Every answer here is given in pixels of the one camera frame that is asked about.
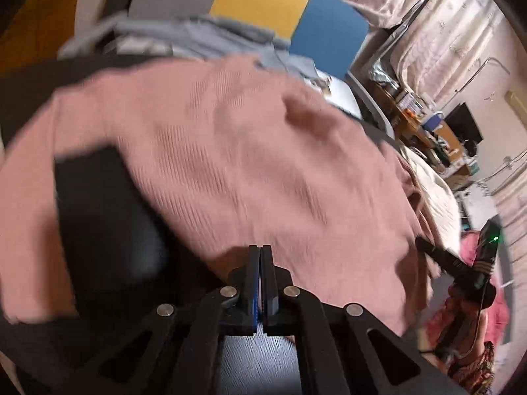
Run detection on person's pink patterned clothing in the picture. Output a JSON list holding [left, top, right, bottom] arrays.
[[424, 234, 512, 388]]

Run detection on black monitor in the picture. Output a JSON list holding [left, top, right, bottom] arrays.
[[445, 102, 483, 145]]

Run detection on wooden panelled wardrobe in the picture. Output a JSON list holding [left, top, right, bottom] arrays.
[[0, 0, 87, 72]]

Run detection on grey yellow blue chair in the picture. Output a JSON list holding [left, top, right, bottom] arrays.
[[58, 0, 402, 141]]

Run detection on cream wall unit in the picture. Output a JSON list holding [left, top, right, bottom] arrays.
[[505, 90, 527, 121]]

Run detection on pink knitted sweater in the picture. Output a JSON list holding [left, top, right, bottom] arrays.
[[0, 55, 437, 336]]

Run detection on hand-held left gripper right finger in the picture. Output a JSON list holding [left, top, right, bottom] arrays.
[[261, 246, 466, 395]]

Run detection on white printed seat cushion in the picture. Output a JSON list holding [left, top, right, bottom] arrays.
[[305, 72, 364, 121]]

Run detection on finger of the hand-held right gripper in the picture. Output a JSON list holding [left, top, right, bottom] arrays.
[[415, 236, 459, 276]]

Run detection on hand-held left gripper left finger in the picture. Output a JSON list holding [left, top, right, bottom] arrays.
[[53, 245, 261, 395]]

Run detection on wooden shelf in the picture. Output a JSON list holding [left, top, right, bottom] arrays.
[[371, 82, 483, 191]]

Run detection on blue container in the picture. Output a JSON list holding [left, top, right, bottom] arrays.
[[423, 111, 446, 133]]

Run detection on light blue garment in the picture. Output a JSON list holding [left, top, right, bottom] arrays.
[[111, 13, 319, 80]]

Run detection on pale striped curtain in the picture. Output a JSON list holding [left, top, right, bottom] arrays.
[[393, 0, 509, 105]]

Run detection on cream towel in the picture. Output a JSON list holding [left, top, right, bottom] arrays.
[[395, 147, 462, 256]]

